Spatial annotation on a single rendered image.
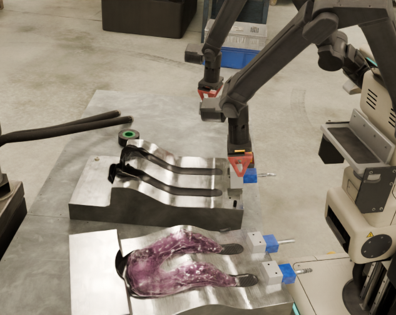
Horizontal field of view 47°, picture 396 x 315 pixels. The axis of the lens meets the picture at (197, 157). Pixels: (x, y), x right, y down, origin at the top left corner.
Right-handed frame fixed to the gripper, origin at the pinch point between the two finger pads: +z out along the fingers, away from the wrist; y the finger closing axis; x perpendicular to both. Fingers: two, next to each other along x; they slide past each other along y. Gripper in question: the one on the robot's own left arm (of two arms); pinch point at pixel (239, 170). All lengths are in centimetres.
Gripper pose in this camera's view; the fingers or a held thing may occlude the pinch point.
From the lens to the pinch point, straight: 130.0
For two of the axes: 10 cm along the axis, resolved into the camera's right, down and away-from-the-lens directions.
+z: 0.7, 9.0, 4.2
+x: 10.0, -0.5, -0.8
